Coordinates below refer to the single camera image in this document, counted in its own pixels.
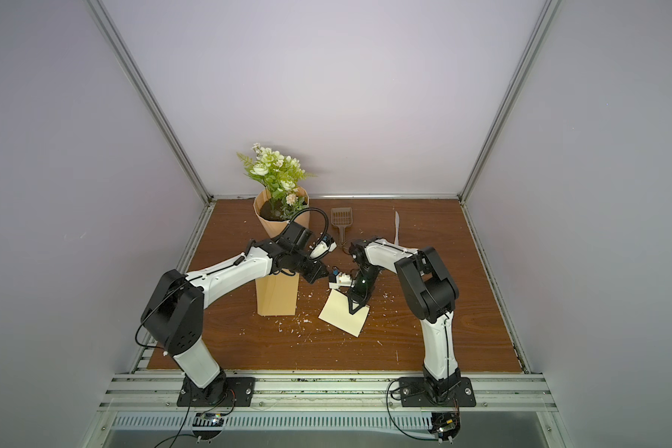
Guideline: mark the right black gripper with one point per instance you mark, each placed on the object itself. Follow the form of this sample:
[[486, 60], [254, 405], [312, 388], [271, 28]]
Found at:
[[360, 289]]

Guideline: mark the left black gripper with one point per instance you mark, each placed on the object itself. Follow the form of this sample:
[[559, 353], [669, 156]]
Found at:
[[317, 273]]

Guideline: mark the cream letter paper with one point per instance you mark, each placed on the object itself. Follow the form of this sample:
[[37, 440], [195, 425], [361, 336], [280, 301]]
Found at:
[[336, 313]]

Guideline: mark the brown kraft envelope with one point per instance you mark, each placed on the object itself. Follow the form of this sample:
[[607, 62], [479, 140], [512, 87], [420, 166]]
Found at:
[[277, 295]]

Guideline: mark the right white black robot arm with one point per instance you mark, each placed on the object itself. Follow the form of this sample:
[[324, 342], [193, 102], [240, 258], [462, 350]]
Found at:
[[429, 291]]

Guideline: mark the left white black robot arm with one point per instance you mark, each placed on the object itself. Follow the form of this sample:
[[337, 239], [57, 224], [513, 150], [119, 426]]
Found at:
[[176, 309]]

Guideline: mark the beige ribbed flower pot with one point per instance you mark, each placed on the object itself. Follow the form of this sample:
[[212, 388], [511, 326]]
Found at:
[[272, 216]]

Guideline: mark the small brown slotted scoop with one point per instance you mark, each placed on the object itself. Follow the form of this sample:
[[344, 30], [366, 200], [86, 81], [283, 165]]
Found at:
[[342, 218]]

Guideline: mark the grey plastic knife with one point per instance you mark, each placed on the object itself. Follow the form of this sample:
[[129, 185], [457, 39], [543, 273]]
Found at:
[[397, 221]]

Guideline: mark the artificial green white plant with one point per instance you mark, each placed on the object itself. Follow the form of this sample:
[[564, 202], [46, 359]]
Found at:
[[279, 174]]

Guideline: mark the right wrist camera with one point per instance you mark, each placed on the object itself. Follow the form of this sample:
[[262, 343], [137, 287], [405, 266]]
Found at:
[[338, 279]]

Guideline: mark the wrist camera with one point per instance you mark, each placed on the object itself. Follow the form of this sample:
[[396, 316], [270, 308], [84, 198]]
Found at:
[[323, 248], [338, 279]]

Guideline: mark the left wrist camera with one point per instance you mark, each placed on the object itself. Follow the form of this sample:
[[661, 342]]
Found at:
[[323, 248]]

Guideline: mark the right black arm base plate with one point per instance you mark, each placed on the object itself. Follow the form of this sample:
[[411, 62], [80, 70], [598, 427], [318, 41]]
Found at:
[[422, 392]]

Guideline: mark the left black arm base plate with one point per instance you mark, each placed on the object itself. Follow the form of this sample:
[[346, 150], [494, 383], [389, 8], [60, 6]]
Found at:
[[223, 391]]

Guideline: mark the aluminium front rail frame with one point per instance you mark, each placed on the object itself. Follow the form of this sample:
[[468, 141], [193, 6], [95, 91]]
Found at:
[[302, 391]]

